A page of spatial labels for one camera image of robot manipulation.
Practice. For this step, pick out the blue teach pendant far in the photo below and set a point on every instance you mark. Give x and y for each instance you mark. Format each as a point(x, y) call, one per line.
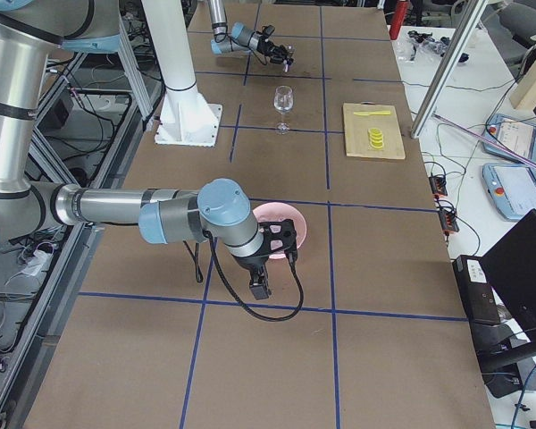
point(516, 135)

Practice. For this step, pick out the black laptop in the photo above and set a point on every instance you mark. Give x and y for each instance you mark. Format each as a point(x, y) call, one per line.
point(510, 268)

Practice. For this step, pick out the clear wine glass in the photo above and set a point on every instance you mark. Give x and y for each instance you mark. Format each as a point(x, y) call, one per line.
point(283, 102)

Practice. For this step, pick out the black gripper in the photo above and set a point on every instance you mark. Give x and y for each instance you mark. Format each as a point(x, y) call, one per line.
point(268, 47)
point(253, 262)

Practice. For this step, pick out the bamboo cutting board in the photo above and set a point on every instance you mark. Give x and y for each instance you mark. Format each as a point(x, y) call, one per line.
point(356, 135)

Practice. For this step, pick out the lemon slice leftmost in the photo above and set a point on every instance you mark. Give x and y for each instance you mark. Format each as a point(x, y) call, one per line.
point(376, 145)

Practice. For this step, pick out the aluminium frame post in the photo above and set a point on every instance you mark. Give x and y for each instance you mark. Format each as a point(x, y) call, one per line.
point(472, 15)

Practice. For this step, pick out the orange connector block near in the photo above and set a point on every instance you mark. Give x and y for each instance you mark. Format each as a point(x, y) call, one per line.
point(447, 216)

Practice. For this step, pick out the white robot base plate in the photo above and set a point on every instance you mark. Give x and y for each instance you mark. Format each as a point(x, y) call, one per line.
point(188, 121)

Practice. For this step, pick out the black box with label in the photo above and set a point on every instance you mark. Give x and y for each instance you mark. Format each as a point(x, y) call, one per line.
point(475, 292)

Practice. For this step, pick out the blue teach pendant near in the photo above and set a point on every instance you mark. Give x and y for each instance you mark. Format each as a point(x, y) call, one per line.
point(512, 189)

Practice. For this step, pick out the pink bowl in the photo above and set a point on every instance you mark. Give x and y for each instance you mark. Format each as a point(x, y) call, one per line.
point(278, 212)

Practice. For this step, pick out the yellow plastic knife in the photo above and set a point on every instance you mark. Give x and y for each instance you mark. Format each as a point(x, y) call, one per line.
point(373, 113)

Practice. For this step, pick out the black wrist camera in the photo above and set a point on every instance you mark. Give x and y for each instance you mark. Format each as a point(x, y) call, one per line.
point(279, 238)
point(267, 31)

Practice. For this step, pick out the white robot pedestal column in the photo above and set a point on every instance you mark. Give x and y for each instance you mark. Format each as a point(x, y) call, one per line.
point(167, 27)

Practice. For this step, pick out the orange connector block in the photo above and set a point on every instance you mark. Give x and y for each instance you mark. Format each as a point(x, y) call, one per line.
point(447, 216)
point(438, 184)

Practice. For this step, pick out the orange connector block far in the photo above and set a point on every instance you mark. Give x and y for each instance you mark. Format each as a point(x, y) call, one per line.
point(438, 184)

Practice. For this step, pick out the blue teach pendant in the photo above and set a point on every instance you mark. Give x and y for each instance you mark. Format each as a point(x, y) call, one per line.
point(516, 135)
point(512, 189)

